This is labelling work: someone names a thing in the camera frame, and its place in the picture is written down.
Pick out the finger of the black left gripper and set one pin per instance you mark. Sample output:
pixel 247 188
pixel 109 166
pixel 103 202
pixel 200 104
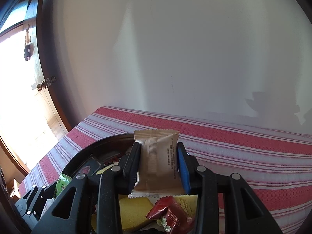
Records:
pixel 30 206

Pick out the dark door hanging ornament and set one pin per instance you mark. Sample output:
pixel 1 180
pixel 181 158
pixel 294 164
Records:
pixel 28 46

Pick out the yellow sponge block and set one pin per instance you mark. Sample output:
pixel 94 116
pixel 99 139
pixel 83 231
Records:
pixel 133 213

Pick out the wooden door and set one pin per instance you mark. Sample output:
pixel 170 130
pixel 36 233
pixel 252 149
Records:
pixel 30 123

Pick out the red candy wrapper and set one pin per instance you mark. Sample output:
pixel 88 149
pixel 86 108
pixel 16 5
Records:
pixel 171 215

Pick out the red white striped tablecloth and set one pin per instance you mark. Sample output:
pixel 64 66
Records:
pixel 276 164

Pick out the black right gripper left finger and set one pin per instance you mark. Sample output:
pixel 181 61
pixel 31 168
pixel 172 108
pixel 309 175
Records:
pixel 72 210

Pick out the green tissue pack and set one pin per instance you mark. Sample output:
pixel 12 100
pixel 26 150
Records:
pixel 61 184

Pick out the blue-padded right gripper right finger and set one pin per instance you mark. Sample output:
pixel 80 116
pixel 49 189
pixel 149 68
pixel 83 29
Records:
pixel 223 198

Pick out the beige snack packet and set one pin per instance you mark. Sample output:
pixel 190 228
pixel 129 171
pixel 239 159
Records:
pixel 158 174

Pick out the brass door knob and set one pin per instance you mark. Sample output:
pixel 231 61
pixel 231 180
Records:
pixel 46 83

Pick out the black playing card box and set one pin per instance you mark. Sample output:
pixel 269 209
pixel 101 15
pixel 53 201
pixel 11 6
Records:
pixel 89 167

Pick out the round metal tin tray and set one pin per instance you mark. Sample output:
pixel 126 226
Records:
pixel 119 149

